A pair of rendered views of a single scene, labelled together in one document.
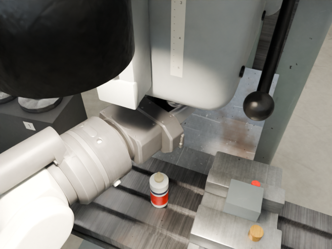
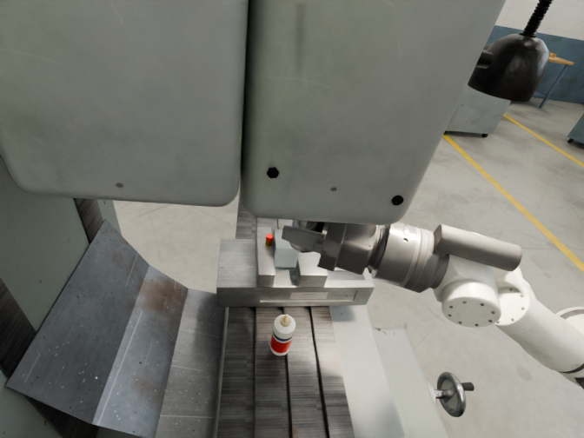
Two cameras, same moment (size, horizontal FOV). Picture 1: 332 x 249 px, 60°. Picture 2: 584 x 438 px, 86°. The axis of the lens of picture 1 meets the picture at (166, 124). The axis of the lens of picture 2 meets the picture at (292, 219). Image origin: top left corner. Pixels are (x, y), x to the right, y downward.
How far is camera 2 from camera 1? 62 cm
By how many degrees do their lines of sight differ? 82
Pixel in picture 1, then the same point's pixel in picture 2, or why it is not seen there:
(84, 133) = (411, 232)
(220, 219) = (306, 259)
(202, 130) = (150, 336)
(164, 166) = (233, 359)
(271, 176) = (234, 244)
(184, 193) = (261, 325)
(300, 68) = not seen: hidden behind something
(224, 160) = (228, 279)
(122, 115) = (361, 233)
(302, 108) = not seen: outside the picture
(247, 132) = (155, 282)
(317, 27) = not seen: hidden behind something
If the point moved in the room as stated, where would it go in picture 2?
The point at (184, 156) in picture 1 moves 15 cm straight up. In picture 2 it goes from (188, 362) to (182, 321)
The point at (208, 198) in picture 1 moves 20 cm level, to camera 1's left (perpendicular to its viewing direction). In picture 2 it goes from (278, 282) to (326, 368)
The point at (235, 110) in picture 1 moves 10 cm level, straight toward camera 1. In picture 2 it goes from (131, 286) to (182, 285)
